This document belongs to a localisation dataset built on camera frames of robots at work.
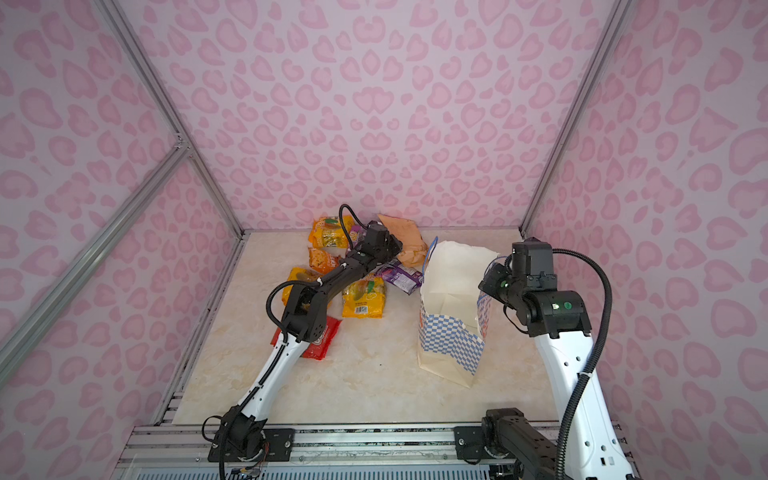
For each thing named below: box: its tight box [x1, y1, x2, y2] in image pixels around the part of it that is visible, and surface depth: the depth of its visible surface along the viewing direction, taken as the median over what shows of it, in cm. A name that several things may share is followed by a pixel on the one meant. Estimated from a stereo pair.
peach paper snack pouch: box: [378, 214, 428, 268], surface depth 112 cm
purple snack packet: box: [376, 259, 424, 295], surface depth 104 cm
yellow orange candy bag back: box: [308, 215, 355, 250], surface depth 116 cm
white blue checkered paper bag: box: [418, 237, 499, 388], surface depth 78 cm
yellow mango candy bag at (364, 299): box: [341, 274, 386, 319], surface depth 97 cm
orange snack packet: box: [309, 247, 341, 275], surface depth 102 cm
